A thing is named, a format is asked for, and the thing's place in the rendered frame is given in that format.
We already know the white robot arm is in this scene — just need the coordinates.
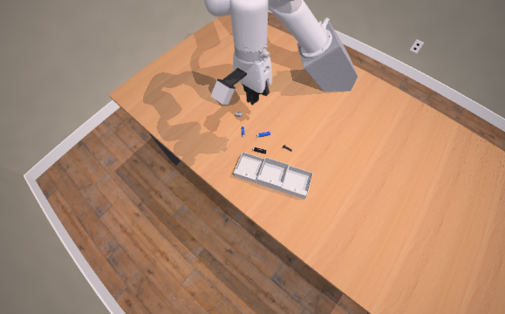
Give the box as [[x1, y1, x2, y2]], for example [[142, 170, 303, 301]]
[[204, 0, 332, 105]]

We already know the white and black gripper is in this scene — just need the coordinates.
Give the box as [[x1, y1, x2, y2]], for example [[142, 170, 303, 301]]
[[233, 51, 272, 105]]

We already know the white rack of bins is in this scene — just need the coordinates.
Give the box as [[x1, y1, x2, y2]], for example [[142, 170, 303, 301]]
[[234, 152, 313, 199]]

